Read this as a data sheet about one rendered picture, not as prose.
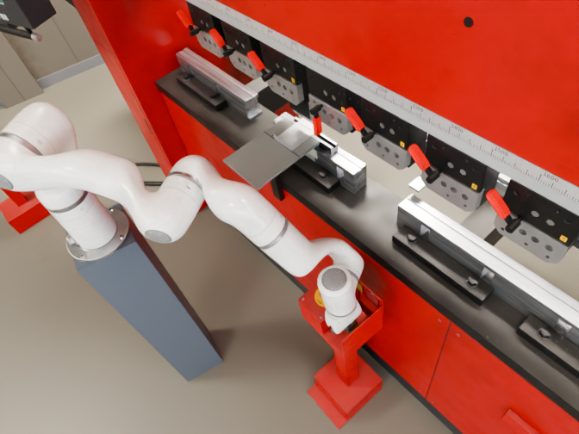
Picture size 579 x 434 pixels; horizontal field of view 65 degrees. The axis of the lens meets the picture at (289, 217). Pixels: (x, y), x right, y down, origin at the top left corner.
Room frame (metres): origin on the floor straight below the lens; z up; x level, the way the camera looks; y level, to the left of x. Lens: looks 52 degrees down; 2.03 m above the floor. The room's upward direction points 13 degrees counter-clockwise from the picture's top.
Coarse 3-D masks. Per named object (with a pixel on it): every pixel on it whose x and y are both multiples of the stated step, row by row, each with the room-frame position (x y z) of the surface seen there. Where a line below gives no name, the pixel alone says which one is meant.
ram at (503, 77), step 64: (192, 0) 1.53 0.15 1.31; (256, 0) 1.20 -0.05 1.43; (320, 0) 0.98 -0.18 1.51; (384, 0) 0.82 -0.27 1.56; (448, 0) 0.70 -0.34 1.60; (512, 0) 0.61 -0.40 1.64; (576, 0) 0.53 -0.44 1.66; (384, 64) 0.82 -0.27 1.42; (448, 64) 0.69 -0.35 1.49; (512, 64) 0.59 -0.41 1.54; (576, 64) 0.51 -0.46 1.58; (512, 128) 0.56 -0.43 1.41; (576, 128) 0.47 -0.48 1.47
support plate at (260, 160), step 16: (272, 128) 1.18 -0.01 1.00; (256, 144) 1.13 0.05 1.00; (272, 144) 1.11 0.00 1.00; (304, 144) 1.08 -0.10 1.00; (224, 160) 1.09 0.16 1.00; (240, 160) 1.07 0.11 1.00; (256, 160) 1.05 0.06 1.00; (272, 160) 1.04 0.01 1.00; (288, 160) 1.02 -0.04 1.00; (240, 176) 1.01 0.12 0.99; (256, 176) 0.99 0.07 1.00; (272, 176) 0.97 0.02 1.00
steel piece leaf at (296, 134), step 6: (294, 126) 1.17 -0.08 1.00; (300, 126) 1.16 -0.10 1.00; (288, 132) 1.15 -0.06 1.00; (294, 132) 1.14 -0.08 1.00; (300, 132) 1.13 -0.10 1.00; (306, 132) 1.13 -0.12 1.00; (312, 132) 1.12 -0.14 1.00; (276, 138) 1.12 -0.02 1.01; (282, 138) 1.13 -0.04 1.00; (288, 138) 1.12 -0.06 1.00; (294, 138) 1.11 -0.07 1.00; (300, 138) 1.11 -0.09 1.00; (306, 138) 1.10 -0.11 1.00; (282, 144) 1.10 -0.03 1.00; (288, 144) 1.07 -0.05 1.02; (294, 144) 1.09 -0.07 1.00; (300, 144) 1.08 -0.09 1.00
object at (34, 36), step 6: (0, 24) 1.97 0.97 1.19; (0, 30) 1.95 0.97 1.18; (6, 30) 1.92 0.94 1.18; (12, 30) 1.90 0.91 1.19; (18, 30) 1.88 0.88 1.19; (24, 30) 1.87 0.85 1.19; (30, 30) 1.84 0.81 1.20; (24, 36) 1.85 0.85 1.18; (30, 36) 1.82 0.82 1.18; (36, 36) 1.81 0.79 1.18
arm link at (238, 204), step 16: (192, 160) 0.77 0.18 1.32; (208, 160) 0.79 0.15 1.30; (192, 176) 0.74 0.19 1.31; (208, 176) 0.70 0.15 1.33; (208, 192) 0.66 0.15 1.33; (224, 192) 0.64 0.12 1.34; (240, 192) 0.63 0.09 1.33; (256, 192) 0.64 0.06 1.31; (224, 208) 0.62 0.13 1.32; (240, 208) 0.60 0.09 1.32; (256, 208) 0.61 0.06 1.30; (272, 208) 0.62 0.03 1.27; (240, 224) 0.59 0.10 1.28; (256, 224) 0.59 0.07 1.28; (272, 224) 0.59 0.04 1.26; (256, 240) 0.58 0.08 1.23; (272, 240) 0.57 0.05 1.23
